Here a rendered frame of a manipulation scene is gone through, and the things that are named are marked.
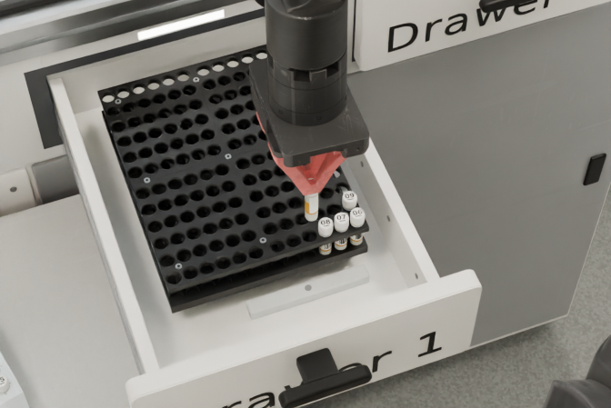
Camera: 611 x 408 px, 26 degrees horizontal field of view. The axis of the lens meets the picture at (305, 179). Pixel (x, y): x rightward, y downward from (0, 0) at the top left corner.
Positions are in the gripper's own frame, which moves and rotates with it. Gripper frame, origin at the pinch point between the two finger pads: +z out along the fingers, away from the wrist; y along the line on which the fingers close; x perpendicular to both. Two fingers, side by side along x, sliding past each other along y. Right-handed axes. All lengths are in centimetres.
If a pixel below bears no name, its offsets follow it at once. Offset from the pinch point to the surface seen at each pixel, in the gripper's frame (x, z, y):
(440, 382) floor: 30, 94, -34
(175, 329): -12.2, 14.7, 0.4
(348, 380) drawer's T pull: -1.0, 8.2, 13.5
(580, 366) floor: 52, 94, -31
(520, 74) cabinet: 32.2, 23.4, -27.5
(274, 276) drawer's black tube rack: -3.2, 11.2, 0.1
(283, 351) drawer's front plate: -5.3, 6.6, 10.6
